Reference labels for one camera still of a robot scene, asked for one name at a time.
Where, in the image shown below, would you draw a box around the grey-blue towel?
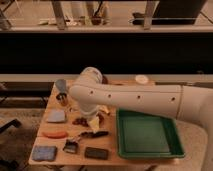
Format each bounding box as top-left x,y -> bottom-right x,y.
46,110 -> 66,123

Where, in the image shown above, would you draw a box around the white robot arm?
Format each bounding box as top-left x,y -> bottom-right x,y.
69,67 -> 213,171

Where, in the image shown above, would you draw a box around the yellow bananas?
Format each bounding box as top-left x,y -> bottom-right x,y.
99,105 -> 110,115

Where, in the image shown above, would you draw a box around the dark red grape bunch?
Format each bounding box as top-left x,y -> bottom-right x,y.
72,113 -> 105,129

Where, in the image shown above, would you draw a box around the wooden table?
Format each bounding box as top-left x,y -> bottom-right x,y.
29,87 -> 179,167

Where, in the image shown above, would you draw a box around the black rectangular block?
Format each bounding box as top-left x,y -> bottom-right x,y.
84,147 -> 109,160

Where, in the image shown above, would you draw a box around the small metal can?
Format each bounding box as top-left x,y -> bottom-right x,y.
56,93 -> 68,106

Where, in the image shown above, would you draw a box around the orange carrot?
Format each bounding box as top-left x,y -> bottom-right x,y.
42,131 -> 68,139

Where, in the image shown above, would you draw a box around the green plastic tray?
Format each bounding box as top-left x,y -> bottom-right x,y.
116,109 -> 185,160

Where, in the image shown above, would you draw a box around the blue sponge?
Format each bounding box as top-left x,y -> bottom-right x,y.
32,146 -> 57,161

